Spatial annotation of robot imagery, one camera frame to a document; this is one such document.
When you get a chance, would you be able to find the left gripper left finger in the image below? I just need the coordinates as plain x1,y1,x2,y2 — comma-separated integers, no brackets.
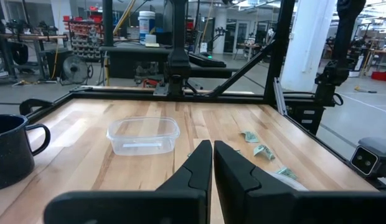
43,139,214,224

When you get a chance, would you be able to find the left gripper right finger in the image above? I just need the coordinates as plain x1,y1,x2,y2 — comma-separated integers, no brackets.
213,140,386,224

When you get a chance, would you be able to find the clear round plastic container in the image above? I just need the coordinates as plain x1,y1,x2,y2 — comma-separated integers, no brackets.
267,170,309,192

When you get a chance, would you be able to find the clear rectangular plastic container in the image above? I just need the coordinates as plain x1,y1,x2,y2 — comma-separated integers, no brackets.
106,116,181,156

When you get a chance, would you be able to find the black control box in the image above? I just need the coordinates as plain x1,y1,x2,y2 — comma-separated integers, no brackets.
285,104,326,135

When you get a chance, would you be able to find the silver aluminium extrusion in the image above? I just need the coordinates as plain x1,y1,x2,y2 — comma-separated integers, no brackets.
273,77,288,116

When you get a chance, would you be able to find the dark blue enamel mug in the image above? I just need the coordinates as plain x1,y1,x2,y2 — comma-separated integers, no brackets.
0,114,52,192

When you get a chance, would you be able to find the black floor fan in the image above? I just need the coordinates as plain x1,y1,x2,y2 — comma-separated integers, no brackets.
59,55,94,85

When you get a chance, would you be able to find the black background table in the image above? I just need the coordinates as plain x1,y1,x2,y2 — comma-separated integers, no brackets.
99,45,240,80

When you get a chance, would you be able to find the white building pillar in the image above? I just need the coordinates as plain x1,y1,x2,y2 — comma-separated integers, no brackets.
280,0,337,93

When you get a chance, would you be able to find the red plastic tub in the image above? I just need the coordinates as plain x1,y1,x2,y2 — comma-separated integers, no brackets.
370,71,386,82

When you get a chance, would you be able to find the shelf with red bins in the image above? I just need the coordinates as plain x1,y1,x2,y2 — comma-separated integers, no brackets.
62,14,104,60

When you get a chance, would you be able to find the white plastic bucket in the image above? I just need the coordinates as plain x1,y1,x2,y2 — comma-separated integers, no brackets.
138,11,156,44

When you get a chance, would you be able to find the wooden workbench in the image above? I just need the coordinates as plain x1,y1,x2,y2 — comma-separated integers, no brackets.
0,32,69,80

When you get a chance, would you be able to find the black depth camera box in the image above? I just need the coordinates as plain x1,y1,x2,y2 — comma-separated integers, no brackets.
349,136,386,187

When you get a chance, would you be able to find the black diagonal frame brace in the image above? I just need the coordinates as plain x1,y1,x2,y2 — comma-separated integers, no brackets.
208,40,275,98

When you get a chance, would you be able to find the thick black frame post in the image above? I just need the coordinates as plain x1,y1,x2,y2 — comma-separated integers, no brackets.
263,0,296,103

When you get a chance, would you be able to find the thin black frame post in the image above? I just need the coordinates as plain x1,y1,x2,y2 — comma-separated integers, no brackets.
101,0,115,47

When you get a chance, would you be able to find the yellow hose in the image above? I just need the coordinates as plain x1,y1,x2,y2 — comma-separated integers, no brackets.
113,0,138,35

